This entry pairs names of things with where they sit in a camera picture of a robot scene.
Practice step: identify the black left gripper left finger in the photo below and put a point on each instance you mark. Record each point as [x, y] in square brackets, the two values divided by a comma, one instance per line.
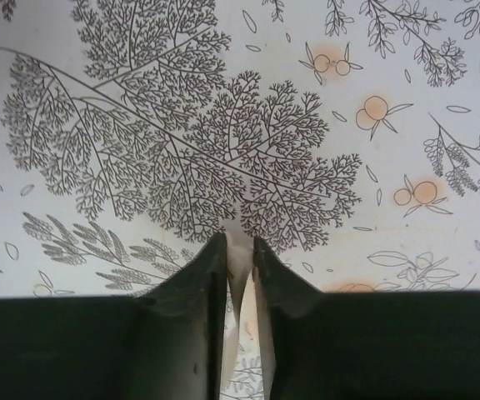
[98, 350]

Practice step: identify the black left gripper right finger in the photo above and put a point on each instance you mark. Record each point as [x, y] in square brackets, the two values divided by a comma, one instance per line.
[390, 350]

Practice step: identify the cream satin ribbon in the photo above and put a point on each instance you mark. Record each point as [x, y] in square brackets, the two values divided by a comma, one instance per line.
[238, 260]

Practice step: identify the white floral print tablecloth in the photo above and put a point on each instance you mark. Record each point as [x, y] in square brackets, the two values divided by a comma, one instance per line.
[140, 62]

